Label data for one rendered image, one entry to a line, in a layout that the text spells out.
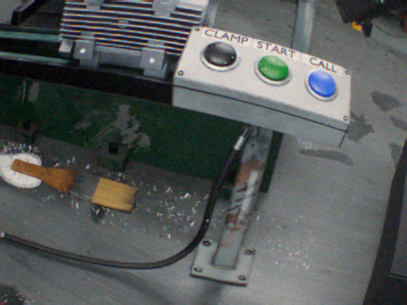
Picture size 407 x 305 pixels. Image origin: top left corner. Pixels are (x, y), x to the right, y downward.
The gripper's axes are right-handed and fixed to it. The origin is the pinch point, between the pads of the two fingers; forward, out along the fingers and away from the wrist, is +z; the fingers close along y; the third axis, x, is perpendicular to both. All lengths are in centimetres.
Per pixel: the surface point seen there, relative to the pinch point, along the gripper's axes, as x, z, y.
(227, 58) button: 2.5, -6.0, 23.0
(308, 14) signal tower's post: -14, 47, 12
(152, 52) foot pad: -4.4, 10.8, 33.9
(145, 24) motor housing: -8.4, 9.7, 33.7
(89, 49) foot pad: -7.8, 9.9, 42.1
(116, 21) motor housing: -10.2, 8.9, 37.3
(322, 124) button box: 10.2, -4.0, 16.1
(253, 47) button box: 1.5, -3.8, 20.6
